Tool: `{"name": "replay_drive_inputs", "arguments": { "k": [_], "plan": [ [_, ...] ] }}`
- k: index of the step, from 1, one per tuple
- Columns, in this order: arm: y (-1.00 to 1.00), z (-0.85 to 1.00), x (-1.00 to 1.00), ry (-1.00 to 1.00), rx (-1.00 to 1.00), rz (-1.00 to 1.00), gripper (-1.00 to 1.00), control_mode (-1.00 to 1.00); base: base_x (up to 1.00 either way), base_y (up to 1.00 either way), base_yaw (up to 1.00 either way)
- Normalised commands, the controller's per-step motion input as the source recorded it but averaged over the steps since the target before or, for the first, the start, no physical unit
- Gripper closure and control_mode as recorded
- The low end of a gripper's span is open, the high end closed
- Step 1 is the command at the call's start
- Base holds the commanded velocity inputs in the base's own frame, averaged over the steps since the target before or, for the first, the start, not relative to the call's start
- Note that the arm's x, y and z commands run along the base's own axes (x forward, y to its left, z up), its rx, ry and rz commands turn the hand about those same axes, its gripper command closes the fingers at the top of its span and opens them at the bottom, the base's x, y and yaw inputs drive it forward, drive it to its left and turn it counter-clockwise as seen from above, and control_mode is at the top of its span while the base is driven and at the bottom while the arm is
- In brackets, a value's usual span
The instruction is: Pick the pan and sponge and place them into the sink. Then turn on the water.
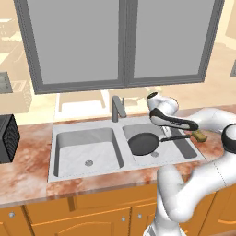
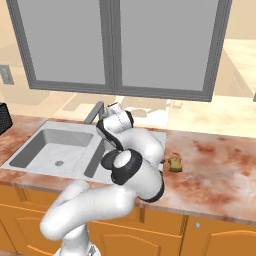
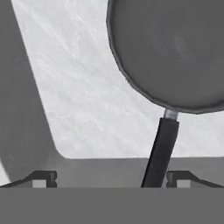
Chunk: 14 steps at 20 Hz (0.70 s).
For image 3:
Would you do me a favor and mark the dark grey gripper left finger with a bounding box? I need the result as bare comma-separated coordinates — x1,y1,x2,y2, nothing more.
0,170,58,188

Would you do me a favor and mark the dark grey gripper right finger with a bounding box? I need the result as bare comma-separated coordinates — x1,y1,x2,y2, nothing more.
165,170,224,188

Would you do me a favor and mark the dark grey frying pan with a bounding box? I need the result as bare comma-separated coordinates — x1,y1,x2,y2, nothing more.
106,0,224,188

